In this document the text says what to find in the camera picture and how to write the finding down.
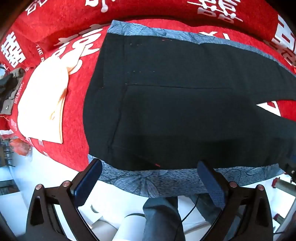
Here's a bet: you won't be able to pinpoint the orange crumpled bag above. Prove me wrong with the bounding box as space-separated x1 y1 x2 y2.
9 138 32 157

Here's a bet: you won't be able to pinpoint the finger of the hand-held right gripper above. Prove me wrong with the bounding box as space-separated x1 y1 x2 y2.
281 155 296 184

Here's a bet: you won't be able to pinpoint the person's leg in jeans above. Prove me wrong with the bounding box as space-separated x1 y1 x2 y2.
142 197 186 241
190 193 223 226

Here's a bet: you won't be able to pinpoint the red printed blanket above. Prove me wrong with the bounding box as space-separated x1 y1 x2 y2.
0 19 296 172

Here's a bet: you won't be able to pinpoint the black pants with grey trim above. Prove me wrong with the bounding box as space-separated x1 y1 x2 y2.
83 20 296 198

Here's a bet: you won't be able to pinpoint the rolled red printed quilt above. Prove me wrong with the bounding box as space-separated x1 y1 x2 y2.
0 0 296 75

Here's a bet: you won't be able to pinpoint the white cylinder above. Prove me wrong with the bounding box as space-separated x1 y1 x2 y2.
115 214 148 241

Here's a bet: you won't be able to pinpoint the red-capped metal tube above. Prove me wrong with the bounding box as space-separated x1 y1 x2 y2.
272 177 296 191

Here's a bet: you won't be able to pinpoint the dark clothing pile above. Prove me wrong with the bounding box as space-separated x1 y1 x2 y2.
0 67 26 115

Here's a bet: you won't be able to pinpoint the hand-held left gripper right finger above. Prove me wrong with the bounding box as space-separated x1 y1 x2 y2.
197 161 275 241

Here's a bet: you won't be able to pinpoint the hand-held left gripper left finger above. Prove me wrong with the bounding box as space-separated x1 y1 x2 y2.
25 158 103 241

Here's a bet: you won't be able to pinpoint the cream folded cloth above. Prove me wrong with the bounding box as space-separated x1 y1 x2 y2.
17 56 81 144

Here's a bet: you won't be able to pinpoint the black cable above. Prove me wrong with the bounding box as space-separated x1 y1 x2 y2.
178 195 202 241

